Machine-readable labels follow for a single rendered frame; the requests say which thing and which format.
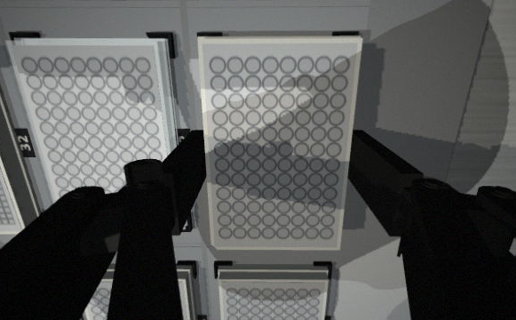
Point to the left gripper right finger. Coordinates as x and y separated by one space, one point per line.
450 270

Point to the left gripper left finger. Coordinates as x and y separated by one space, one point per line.
47 273

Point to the grey flat deck plate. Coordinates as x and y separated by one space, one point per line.
418 62

